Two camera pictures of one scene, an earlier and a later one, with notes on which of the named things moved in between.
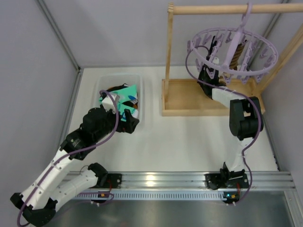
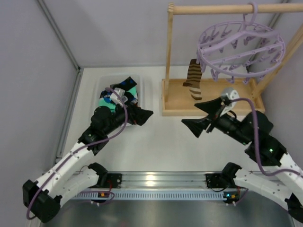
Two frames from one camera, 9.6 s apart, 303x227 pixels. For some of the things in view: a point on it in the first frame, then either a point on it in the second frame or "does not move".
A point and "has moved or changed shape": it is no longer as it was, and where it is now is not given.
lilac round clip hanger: (234, 45) has moved or changed shape
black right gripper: (208, 78) to (213, 119)
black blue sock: (213, 43) to (125, 84)
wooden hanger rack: (185, 98) does not move
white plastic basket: (102, 82) does not move
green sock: (127, 93) to (111, 106)
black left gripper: (125, 123) to (132, 113)
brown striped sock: (236, 56) to (194, 76)
